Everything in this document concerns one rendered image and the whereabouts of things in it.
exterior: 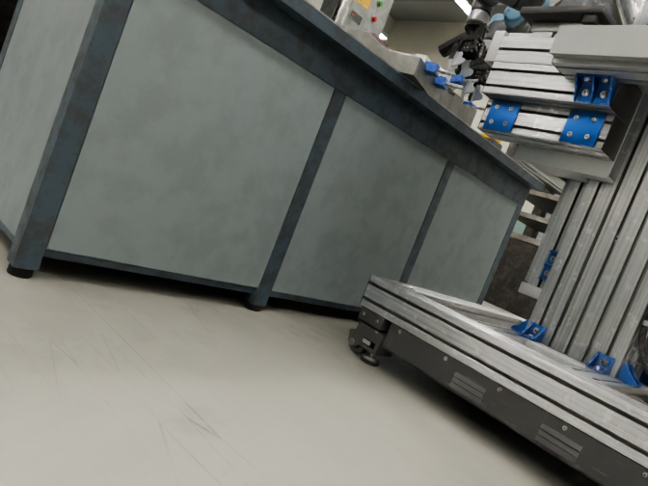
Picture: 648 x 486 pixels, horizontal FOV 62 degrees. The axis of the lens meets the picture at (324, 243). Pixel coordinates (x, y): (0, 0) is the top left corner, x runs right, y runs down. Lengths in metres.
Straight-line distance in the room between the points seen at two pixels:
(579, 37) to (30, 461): 1.29
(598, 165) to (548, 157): 0.14
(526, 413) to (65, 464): 0.89
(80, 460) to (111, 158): 0.71
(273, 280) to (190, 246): 0.31
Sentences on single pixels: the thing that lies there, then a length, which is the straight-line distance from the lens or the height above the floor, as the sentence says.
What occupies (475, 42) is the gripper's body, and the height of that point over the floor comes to 1.06.
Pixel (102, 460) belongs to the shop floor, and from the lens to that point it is 0.72.
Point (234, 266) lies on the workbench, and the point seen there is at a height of 0.12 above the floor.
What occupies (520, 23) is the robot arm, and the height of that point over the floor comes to 1.22.
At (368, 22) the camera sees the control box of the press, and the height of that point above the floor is 1.27.
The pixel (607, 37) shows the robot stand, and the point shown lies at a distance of 1.38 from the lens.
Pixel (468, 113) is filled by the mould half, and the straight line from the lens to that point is 2.10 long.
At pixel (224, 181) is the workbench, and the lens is 1.38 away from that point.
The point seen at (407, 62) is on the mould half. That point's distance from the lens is 1.66.
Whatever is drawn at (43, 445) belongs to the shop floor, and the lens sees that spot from 0.72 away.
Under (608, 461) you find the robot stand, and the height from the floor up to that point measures 0.11.
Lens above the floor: 0.37
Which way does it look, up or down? 4 degrees down
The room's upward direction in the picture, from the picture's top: 21 degrees clockwise
